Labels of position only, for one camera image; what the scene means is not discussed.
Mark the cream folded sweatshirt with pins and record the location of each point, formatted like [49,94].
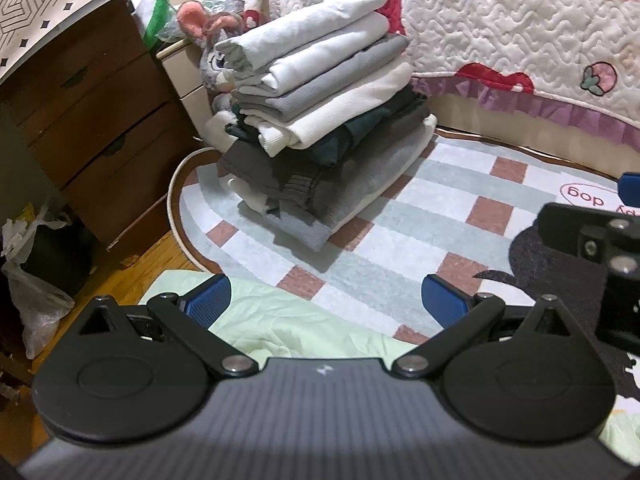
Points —
[318,121]

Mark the pink plush toy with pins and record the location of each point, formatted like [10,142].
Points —
[205,23]

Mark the green plastic bag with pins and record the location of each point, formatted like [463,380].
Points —
[158,19]

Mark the grey knit folded sweater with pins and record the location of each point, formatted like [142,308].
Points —
[363,63]

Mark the light green quilted mat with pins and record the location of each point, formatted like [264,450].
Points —
[267,322]

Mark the clear plastic bag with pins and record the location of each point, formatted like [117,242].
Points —
[40,304]

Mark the brown wooden dresser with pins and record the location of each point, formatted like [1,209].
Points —
[105,126]

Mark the grey cream folded garment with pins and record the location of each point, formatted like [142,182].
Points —
[375,165]

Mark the dark grey folded sweater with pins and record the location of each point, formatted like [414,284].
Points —
[297,183]

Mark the cream bedside drawer cabinet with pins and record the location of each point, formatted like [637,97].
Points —
[181,62]

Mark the white quilted bear bedspread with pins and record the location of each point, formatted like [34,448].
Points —
[575,62]

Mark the checkered cartoon floor rug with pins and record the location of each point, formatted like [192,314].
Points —
[459,212]

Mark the black folded garment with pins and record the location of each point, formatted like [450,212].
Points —
[400,114]

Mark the beige bed frame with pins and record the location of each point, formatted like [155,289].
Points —
[539,134]

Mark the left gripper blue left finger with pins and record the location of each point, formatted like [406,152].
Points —
[187,319]

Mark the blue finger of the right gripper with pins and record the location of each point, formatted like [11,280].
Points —
[628,188]

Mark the white folded sweatshirt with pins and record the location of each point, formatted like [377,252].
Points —
[314,59]

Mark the light grey abc t-shirt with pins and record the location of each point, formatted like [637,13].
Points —
[262,45]

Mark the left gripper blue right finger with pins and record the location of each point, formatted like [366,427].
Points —
[465,321]

